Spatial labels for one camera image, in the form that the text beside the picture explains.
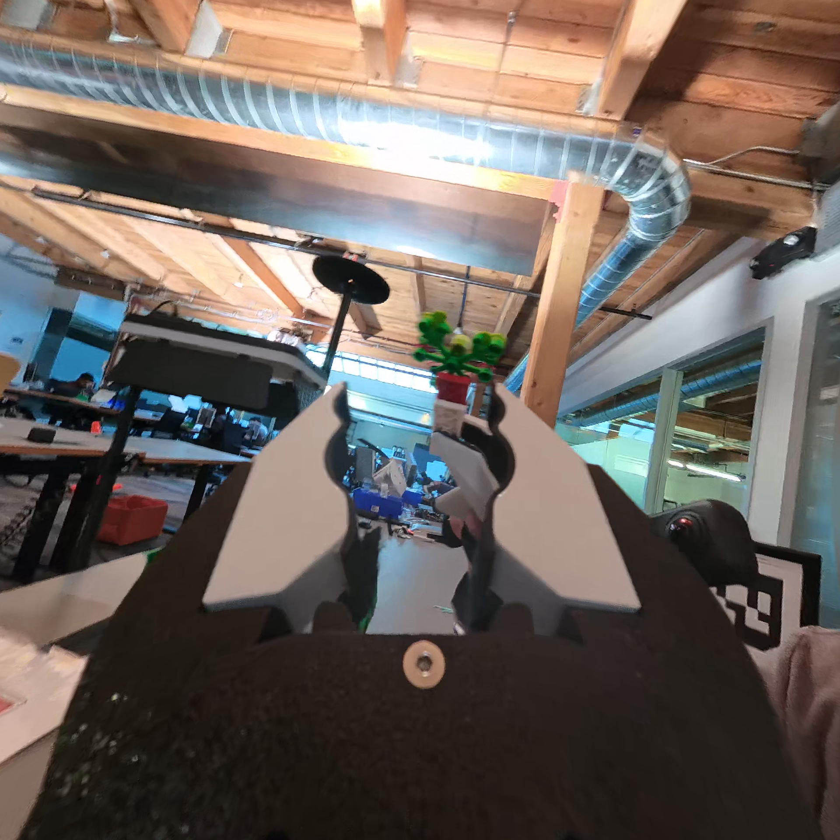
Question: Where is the glass office partition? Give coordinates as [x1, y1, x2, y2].
[646, 318, 775, 526]

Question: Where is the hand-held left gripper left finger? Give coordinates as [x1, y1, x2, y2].
[202, 382, 383, 634]

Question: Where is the low wooden top desk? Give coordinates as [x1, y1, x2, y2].
[0, 416, 147, 585]
[141, 451, 253, 526]

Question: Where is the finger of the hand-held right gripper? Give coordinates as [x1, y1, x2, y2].
[428, 428, 500, 501]
[433, 487, 490, 521]

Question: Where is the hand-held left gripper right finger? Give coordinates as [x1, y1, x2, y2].
[451, 382, 642, 634]

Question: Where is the grey junction box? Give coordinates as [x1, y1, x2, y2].
[801, 118, 840, 181]

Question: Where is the raised black leg desk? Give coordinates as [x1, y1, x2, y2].
[13, 314, 328, 581]

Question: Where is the black floor lamp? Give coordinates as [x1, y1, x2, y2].
[311, 255, 391, 385]

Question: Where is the plain wooden post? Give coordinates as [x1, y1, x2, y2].
[521, 172, 608, 427]

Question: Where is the white printed paper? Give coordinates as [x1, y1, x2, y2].
[0, 626, 89, 765]

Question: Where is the bent silver ventilation duct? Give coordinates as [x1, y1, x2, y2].
[0, 39, 693, 395]

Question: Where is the black wall-mounted device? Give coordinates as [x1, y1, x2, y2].
[750, 226, 818, 280]

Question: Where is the lego flower plant build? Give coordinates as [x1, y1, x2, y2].
[412, 311, 509, 437]

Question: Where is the blue plastic bin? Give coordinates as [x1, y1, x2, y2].
[351, 486, 408, 519]

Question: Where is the person's right forearm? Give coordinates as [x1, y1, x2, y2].
[755, 625, 840, 840]

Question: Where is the red plastic bin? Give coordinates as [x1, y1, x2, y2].
[98, 495, 170, 546]

